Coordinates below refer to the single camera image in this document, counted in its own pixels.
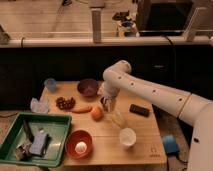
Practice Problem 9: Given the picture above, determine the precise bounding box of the orange apple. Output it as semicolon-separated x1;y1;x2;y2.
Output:
90;106;103;121

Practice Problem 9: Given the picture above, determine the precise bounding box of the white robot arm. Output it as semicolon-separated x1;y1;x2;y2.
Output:
102;60;213;171

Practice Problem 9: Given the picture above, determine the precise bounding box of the white paper cup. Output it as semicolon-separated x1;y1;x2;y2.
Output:
119;128;137;149

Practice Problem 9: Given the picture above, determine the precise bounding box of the blue plastic cup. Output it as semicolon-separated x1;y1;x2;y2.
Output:
44;78;56;93

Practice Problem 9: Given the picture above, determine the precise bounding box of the yellow banana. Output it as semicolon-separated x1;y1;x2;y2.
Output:
111;111;126;128

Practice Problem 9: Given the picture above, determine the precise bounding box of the black rectangular remote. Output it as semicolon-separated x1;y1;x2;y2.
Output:
129;104;149;117

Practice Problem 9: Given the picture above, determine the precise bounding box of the purple bowl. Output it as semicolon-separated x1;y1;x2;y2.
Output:
77;79;99;97

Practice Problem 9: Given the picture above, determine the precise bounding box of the orange carrot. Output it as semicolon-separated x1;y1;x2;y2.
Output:
71;106;92;114

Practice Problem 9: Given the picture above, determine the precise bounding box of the wooden cutting board table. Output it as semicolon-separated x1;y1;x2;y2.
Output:
39;80;168;167

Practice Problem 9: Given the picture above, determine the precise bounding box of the dark red grapes bunch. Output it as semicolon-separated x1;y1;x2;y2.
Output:
56;97;76;110

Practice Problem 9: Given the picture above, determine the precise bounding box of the red bowl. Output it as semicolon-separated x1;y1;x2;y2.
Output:
65;130;93;159

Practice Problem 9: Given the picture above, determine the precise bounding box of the white egg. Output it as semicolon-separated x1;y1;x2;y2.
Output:
75;142;87;154

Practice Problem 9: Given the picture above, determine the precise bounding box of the crumpled clear plastic bag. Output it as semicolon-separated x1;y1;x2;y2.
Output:
30;98;49;113

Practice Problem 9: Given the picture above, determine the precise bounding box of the blue tape roll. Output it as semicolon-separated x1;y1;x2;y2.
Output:
162;135;179;154

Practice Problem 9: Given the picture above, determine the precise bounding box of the blue sponge block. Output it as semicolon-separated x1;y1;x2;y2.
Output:
29;132;48;156

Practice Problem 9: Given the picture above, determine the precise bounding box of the green plastic tray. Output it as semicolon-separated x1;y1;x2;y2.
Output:
0;113;71;168

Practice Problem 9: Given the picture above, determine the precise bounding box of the black knife in tray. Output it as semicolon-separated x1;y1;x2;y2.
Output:
23;120;34;142

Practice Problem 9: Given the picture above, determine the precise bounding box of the black monitor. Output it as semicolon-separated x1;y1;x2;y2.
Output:
136;0;193;35

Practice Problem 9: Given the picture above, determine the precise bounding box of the crumpled foil piece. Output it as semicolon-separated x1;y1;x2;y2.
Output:
15;142;31;160

